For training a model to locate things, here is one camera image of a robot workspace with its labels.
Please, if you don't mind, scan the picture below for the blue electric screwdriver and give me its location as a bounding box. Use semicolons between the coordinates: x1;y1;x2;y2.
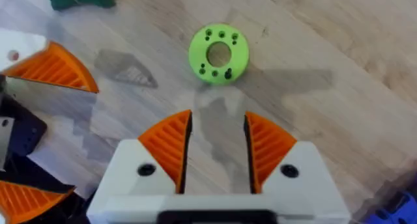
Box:
363;191;417;224

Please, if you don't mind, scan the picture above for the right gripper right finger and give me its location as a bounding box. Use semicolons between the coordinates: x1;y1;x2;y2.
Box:
243;111;342;199

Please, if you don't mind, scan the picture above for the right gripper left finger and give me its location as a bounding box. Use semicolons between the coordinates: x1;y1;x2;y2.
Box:
96;109;194;197

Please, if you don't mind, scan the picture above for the green disc with holes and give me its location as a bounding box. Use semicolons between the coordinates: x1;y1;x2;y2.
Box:
188;23;251;86

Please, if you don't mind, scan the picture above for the orange ribbed wedge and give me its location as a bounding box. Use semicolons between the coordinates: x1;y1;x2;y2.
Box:
0;171;76;224

